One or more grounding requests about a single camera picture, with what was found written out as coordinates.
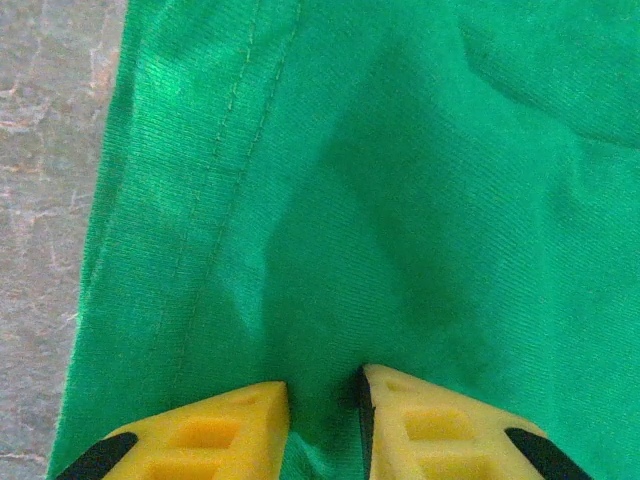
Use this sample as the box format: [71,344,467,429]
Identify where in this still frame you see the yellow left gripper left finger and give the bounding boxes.
[55,380,292,480]

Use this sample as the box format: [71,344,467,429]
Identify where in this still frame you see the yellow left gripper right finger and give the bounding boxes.
[355,363,595,480]

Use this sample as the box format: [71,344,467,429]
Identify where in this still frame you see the green t-shirt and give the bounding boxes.
[47,0,640,480]

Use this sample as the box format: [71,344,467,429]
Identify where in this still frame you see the grey marble pattern mat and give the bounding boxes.
[0,0,132,480]

